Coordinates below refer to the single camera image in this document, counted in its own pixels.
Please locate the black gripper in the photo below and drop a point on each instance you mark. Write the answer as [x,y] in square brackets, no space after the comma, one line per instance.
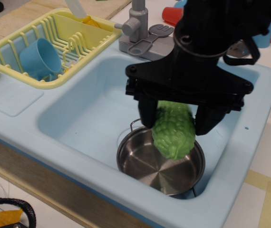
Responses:
[183,78]

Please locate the green bumpy toy squash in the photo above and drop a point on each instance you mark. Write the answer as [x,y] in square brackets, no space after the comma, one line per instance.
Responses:
[174,130]

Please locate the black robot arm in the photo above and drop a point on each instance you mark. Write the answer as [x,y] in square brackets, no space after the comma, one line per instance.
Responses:
[208,30]

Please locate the stainless steel pot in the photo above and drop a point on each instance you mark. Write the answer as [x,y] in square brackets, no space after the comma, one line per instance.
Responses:
[138,158]

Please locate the grey toy spork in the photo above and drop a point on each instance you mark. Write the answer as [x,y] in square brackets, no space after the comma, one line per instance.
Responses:
[155,32]

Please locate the grey toy faucet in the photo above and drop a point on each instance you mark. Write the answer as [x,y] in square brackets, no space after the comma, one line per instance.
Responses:
[136,28]

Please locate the red cup lying down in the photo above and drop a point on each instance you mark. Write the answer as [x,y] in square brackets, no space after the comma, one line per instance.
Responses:
[172,15]

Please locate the light blue toy sink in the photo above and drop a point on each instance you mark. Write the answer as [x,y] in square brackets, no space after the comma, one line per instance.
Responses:
[77,127]

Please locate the blue plastic plate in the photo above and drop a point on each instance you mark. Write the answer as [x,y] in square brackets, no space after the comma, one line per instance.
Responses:
[180,4]

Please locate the light blue cup right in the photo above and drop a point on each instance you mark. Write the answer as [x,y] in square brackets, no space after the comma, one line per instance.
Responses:
[263,41]

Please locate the orange toy in rack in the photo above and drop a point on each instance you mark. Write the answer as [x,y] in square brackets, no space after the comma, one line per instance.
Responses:
[89,21]

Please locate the yellow dish drying rack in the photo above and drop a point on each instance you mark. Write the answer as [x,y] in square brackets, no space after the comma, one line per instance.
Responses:
[75,42]

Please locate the white plastic spatula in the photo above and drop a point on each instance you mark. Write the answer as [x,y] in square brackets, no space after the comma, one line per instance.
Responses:
[76,8]

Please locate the light blue plastic cup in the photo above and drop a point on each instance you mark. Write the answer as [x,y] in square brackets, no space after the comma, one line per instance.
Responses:
[40,60]

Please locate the orange tape piece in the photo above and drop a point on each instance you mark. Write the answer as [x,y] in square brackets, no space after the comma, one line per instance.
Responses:
[10,217]

